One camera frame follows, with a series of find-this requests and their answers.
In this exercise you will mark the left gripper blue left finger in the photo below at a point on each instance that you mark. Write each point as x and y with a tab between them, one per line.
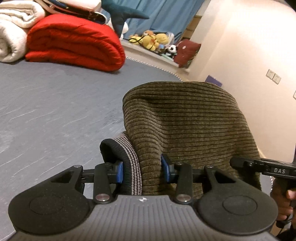
117	172

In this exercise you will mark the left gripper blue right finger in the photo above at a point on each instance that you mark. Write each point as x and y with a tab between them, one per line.
168	167

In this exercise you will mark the olive corduroy pants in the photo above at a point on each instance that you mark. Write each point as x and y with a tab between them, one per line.
196	123

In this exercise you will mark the person right hand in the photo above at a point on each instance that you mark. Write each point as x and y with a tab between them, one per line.
283	201

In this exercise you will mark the panda plush toy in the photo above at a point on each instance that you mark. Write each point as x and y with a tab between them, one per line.
171	50

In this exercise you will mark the yellow plush toy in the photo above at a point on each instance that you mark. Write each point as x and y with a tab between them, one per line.
150	41

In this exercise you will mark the white plush toy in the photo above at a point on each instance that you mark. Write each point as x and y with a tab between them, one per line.
124	30

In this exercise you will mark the red folded quilt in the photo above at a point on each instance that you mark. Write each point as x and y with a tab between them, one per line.
66	39

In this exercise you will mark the blue curtain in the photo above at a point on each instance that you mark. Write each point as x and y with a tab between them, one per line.
164	16

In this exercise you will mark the blue shark plush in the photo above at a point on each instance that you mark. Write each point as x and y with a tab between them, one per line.
119	15

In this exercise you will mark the white pillow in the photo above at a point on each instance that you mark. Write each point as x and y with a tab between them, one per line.
88	5

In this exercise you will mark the navy patterned folded bedding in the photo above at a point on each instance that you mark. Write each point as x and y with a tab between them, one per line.
59	7

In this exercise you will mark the white folded blanket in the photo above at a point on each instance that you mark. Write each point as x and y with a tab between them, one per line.
17	18

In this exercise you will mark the wall switch plate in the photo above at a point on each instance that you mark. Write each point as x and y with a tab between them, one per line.
270	74
276	79

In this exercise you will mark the purple paper on wall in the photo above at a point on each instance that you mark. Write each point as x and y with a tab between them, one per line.
213	80

